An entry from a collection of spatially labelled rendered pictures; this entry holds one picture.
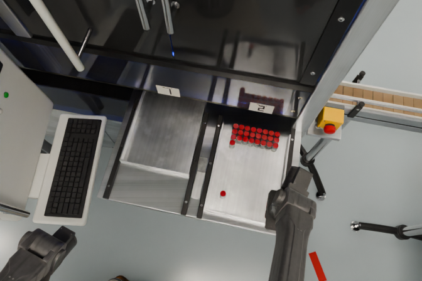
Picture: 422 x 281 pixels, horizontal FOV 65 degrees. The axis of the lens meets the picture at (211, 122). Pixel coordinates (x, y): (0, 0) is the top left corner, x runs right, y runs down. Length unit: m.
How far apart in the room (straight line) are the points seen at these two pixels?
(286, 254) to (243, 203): 0.60
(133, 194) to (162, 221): 0.88
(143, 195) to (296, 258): 0.73
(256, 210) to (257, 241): 0.89
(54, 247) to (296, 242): 0.47
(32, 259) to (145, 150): 0.65
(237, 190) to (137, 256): 1.04
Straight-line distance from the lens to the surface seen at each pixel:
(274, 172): 1.25
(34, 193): 1.47
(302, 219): 0.70
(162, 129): 1.30
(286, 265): 0.62
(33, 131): 1.44
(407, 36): 3.04
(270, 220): 0.90
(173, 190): 1.22
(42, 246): 0.78
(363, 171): 2.36
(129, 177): 1.26
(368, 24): 0.82
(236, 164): 1.24
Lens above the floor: 2.07
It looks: 67 degrees down
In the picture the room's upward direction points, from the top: straight up
